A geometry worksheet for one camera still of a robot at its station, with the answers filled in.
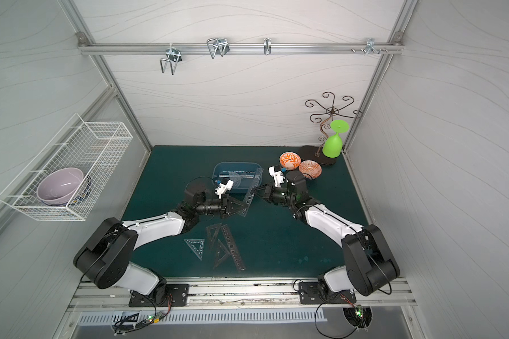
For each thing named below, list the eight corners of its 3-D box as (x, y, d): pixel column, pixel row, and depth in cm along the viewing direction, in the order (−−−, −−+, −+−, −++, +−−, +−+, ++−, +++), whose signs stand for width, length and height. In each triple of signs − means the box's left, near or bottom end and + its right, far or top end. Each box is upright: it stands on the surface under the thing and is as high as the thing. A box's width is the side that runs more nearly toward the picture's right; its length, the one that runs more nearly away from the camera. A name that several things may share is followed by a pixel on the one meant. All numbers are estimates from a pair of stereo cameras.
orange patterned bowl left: (279, 169, 110) (280, 165, 108) (278, 155, 117) (279, 151, 114) (301, 169, 111) (302, 165, 108) (299, 155, 117) (300, 151, 114)
